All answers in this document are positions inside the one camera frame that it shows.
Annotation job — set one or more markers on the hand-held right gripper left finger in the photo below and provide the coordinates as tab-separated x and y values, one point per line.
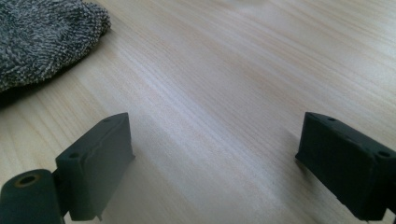
93	168

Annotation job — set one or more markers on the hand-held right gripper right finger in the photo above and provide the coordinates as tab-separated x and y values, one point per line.
345	161

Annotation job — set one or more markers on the grey terry towel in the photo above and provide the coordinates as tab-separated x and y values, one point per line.
43	37

